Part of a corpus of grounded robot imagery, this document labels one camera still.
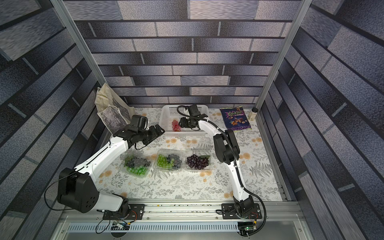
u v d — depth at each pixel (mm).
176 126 1033
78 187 415
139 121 657
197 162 856
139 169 833
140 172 826
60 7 689
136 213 729
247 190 634
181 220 726
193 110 833
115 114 855
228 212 731
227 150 599
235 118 1097
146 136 715
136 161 848
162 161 855
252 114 1082
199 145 997
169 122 1110
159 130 776
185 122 920
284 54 875
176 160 874
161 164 848
